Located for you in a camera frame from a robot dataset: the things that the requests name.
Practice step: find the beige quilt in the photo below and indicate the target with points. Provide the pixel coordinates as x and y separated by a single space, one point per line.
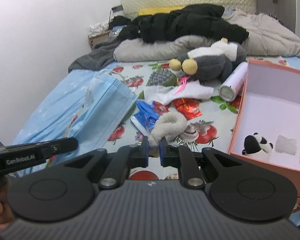
267 37

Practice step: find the blue wet wipes packet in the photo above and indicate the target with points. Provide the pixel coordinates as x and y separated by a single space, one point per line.
147 115

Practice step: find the grey pillow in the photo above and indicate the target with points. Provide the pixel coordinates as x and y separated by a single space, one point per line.
137 50

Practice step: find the dark grey towel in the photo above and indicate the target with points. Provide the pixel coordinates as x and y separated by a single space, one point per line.
100 57

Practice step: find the grey green massage brush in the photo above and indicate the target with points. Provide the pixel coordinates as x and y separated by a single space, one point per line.
162 77

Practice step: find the person's left hand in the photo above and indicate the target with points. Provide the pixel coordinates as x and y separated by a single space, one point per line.
6 215

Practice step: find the cardboard box with tissue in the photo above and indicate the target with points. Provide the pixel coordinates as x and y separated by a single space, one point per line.
97 32

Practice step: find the white towel cloth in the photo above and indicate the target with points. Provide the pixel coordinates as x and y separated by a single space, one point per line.
165 95

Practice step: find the small panda plush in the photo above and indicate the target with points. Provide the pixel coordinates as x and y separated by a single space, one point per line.
257 147

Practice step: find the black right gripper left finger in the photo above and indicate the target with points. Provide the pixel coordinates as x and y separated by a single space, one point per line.
120 163

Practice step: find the yellow cloth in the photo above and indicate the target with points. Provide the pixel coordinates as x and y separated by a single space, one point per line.
158 10

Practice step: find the pink cardboard box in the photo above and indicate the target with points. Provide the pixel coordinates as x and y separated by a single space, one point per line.
270 106

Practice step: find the red snack packet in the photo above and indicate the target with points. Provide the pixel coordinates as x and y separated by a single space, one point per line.
188 107

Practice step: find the grey penguin plush toy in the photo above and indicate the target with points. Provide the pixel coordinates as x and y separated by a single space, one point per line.
217 61

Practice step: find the black clothing pile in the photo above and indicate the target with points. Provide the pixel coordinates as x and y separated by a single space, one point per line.
196 19

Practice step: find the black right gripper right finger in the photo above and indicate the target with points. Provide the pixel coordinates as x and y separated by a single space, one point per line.
182 158

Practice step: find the white spray can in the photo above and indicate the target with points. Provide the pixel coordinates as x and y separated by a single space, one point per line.
231 87

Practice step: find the white cotton pad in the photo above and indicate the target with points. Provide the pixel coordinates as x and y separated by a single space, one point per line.
286 145

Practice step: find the blue surgical mask pack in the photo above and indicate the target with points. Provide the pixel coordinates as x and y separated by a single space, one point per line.
106 103

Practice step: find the fruit patterned bed sheet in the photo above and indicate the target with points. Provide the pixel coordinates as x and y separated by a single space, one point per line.
218 120

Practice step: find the white fluffy scrunchie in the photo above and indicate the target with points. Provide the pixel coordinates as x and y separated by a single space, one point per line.
169 124

